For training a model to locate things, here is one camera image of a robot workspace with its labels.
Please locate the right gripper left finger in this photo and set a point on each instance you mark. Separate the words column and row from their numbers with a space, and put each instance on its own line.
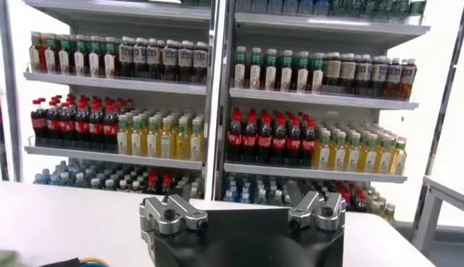
column 166, row 210

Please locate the white-cap red tea bottle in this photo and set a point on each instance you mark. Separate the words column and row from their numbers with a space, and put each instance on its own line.
column 408, row 76

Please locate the white-cap bottle blue label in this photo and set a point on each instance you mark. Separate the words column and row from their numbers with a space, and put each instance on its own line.
column 200, row 59
column 170, row 57
column 393, row 75
column 379, row 73
column 139, row 55
column 125, row 54
column 185, row 58
column 363, row 72
column 153, row 56

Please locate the yellow tea bottle green label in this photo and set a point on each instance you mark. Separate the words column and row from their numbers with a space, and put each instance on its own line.
column 323, row 154
column 196, row 145
column 384, row 159
column 123, row 139
column 354, row 156
column 399, row 161
column 152, row 142
column 369, row 157
column 339, row 155
column 137, row 141
column 181, row 144
column 166, row 143

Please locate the red-cap cola bottle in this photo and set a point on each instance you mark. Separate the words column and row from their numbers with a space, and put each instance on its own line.
column 96, row 128
column 264, row 141
column 293, row 143
column 250, row 140
column 82, row 127
column 67, row 126
column 308, row 145
column 38, row 123
column 279, row 142
column 235, row 139
column 110, row 129
column 53, row 125

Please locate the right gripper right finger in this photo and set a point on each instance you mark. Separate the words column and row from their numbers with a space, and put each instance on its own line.
column 326, row 210

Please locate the grey metal frame table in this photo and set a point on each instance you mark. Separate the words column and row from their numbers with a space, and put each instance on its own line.
column 435, row 203

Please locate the grey metal shelf unit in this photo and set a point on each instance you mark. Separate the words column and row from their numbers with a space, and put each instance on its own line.
column 119, row 84
column 319, row 98

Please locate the dark bottle beige label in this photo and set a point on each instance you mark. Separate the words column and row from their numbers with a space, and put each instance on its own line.
column 348, row 72
column 332, row 70

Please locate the light green polo shirt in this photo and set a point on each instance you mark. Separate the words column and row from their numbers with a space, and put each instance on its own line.
column 7, row 259

